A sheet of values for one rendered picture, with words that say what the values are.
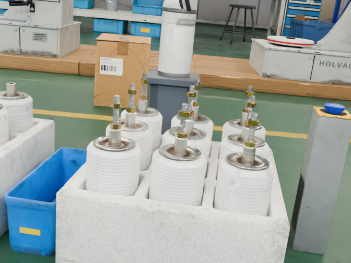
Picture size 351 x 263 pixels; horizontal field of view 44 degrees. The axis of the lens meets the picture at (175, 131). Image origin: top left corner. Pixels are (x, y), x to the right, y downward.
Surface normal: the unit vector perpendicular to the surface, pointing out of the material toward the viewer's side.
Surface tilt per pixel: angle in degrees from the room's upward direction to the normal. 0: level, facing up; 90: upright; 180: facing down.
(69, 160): 88
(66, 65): 90
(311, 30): 92
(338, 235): 0
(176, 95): 90
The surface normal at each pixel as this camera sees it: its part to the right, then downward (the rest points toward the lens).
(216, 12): -0.02, 0.30
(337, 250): 0.09, -0.95
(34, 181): 0.99, 0.09
